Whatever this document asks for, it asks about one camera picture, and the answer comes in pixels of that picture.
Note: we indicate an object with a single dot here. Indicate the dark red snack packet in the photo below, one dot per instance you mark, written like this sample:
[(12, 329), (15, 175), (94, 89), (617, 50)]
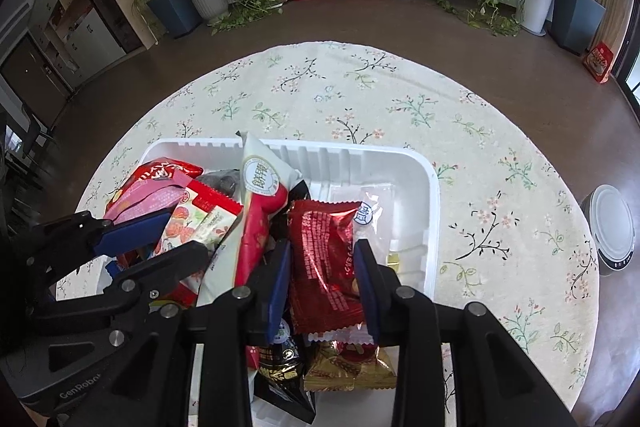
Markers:
[(322, 257)]

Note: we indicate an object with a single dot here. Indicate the pink snack packet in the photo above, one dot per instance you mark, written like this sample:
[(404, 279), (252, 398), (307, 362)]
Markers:
[(140, 202)]

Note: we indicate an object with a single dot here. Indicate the black silver snack packet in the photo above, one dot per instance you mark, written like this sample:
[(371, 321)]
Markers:
[(222, 183)]

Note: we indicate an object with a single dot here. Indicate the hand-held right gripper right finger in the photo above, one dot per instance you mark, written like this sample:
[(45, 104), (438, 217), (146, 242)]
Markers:
[(367, 294)]

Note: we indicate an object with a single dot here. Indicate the white wall cabinet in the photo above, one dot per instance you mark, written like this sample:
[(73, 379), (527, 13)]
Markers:
[(90, 32)]

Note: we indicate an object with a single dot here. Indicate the white and red snack packet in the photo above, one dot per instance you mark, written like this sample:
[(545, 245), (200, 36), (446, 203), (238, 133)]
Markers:
[(260, 207)]

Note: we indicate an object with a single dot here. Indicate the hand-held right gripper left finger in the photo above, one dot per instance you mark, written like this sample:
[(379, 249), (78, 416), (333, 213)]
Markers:
[(280, 292)]

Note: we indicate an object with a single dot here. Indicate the red fruit candy packet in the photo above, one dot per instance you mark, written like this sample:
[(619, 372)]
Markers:
[(195, 222)]

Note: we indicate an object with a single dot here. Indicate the wooden slat panel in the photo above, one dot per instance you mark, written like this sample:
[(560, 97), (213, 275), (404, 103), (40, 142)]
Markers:
[(615, 7)]

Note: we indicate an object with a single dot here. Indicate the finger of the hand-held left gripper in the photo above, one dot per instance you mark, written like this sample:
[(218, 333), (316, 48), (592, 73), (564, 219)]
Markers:
[(160, 268), (130, 233)]

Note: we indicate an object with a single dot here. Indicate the red chocolate ball bag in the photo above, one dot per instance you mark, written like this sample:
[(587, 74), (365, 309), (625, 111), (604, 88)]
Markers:
[(160, 169)]

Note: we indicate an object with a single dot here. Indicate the white round appliance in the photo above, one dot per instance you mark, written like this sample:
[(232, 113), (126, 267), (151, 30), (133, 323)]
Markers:
[(610, 227)]

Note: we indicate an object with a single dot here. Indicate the white plastic tray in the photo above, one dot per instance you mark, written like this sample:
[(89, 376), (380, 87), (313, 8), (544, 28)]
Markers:
[(350, 162)]

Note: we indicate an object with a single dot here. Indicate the clear packet with round label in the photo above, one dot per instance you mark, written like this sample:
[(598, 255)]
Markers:
[(375, 207)]

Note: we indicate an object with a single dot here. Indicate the black gold snack packet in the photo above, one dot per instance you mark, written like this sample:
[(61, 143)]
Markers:
[(280, 362)]

